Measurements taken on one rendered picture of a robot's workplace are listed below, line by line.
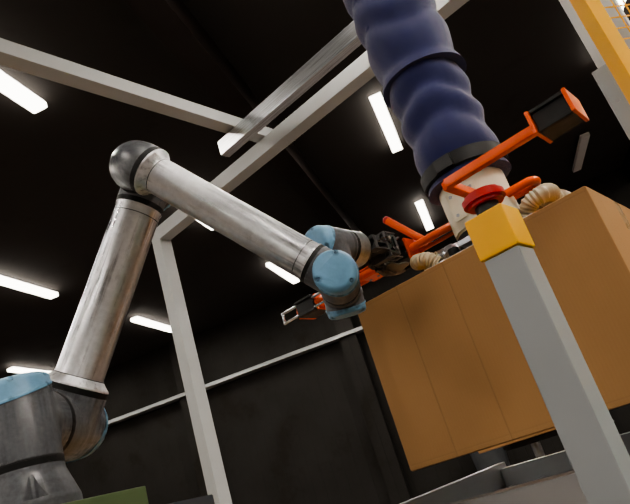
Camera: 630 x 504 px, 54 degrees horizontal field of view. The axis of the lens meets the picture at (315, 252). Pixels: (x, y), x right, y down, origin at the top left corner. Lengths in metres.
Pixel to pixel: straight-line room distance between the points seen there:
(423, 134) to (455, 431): 0.72
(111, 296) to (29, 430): 0.36
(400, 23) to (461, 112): 0.31
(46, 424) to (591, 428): 0.96
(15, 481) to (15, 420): 0.11
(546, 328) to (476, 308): 0.44
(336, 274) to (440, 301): 0.28
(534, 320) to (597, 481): 0.22
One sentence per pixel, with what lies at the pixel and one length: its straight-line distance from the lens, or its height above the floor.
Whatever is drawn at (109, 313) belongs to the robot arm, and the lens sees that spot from 1.49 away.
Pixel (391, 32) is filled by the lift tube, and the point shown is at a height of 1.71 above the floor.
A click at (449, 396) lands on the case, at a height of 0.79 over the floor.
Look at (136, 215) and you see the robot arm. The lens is 1.53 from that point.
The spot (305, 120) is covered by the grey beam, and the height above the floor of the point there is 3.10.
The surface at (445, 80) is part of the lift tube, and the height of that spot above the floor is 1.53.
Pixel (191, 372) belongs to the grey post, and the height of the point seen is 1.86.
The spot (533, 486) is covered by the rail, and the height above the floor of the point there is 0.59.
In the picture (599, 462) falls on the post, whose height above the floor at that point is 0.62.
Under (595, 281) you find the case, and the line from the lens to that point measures 1.27.
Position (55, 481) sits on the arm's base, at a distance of 1.30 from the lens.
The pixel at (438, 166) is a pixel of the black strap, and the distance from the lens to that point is 1.53.
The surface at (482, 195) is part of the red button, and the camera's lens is 0.99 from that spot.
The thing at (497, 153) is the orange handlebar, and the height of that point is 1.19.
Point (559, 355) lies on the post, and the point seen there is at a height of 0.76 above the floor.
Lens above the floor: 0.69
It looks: 20 degrees up
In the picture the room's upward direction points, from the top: 18 degrees counter-clockwise
